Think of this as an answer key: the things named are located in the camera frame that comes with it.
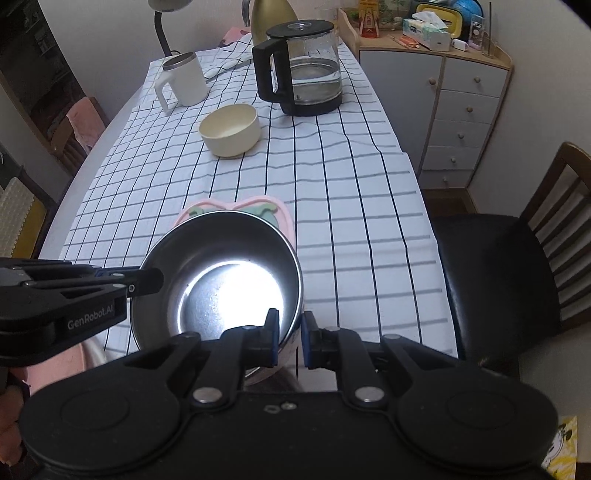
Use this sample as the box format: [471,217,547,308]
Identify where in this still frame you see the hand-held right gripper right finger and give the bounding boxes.
[301,311,465,409]

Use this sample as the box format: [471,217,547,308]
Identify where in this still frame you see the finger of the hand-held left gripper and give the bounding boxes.
[0,258,126,283]
[23,268,165,302]

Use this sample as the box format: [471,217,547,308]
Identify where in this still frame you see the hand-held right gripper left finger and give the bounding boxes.
[124,308,281,408]

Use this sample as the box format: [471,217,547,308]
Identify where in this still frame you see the stainless steel bowl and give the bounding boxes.
[129,215,304,385]

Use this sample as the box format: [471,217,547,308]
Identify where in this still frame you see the person's left hand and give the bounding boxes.
[0,394,25,468]

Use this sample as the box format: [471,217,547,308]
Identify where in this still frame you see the pink garment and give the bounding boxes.
[11,342,110,394]

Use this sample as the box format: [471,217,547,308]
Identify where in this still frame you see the yellow cushioned chair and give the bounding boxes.
[0,177,49,260]

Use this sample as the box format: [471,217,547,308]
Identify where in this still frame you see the pink cat-shaped plate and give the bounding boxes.
[173,195,297,253]

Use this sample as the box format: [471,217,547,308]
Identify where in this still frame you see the cream bowl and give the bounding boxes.
[198,103,262,160]

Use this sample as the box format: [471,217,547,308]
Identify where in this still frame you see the wooden chair with black seat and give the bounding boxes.
[429,141,591,377]

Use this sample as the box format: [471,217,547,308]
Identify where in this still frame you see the white mug with steel rim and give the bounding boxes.
[154,52,210,116]

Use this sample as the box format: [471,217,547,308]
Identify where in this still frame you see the white flat object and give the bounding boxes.
[203,57,254,79]

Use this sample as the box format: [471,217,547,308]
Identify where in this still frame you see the black glass kettle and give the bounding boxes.
[252,19,344,117]

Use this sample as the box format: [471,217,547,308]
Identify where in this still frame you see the desk lamp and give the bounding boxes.
[148,0,197,59]

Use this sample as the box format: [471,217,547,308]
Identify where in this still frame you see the white drawer cabinet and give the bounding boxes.
[337,7,515,191]

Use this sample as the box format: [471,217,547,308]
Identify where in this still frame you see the yellow printed paper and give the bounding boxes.
[538,414,579,480]

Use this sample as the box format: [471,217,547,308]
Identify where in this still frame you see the gold thermos jug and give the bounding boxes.
[249,0,299,45]

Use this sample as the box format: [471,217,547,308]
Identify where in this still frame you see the red box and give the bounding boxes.
[358,0,380,39]

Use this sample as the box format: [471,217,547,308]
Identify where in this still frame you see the tissue box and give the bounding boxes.
[401,11,452,52]

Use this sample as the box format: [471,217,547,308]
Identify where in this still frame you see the picture card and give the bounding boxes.
[379,0,410,31]

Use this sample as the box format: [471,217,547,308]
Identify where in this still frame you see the yellow container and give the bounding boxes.
[413,1,464,40]

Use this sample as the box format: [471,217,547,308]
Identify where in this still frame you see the clear acrylic stand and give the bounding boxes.
[468,14,498,57]

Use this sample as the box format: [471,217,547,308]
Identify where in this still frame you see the blue globe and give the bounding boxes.
[450,0,485,31]

